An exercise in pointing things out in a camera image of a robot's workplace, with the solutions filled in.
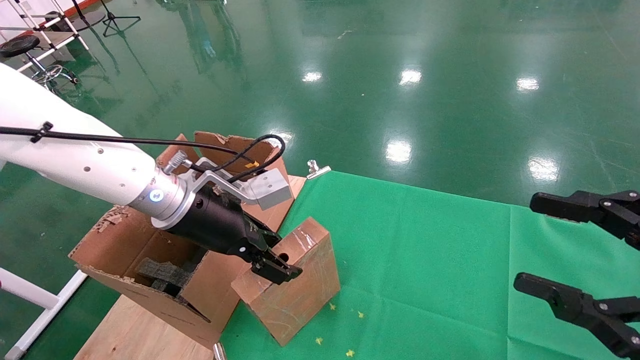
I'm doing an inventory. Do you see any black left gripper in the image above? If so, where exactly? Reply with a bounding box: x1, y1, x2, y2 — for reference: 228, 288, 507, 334
170, 192, 304, 286

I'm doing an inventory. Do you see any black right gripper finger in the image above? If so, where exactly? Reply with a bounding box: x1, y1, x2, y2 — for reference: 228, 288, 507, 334
529, 190, 640, 251
513, 272, 640, 360

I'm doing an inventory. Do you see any small taped cardboard box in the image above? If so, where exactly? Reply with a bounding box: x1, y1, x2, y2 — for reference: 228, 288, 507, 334
231, 216, 342, 347

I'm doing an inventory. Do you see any large open cardboard carton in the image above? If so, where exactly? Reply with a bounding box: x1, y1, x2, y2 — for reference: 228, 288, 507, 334
68, 131, 307, 351

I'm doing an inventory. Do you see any black foam block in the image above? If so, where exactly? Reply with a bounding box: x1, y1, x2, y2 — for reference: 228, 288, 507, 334
134, 256, 192, 297

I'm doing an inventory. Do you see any green cloth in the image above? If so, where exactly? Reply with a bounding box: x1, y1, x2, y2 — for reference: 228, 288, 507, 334
220, 171, 640, 360

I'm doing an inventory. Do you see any black tripod stand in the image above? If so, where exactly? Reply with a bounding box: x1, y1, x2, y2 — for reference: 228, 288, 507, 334
100, 0, 142, 38

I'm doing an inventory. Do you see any black round stool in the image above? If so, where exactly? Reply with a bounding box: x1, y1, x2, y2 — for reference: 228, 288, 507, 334
0, 35, 81, 96

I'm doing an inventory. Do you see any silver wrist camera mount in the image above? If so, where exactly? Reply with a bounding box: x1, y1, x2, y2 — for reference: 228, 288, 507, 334
177, 157, 293, 211

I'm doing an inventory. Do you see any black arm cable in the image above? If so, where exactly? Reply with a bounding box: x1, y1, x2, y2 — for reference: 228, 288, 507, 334
0, 121, 287, 184

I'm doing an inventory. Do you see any white table leg frame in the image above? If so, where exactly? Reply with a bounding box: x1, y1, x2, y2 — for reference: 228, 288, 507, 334
0, 267, 88, 360

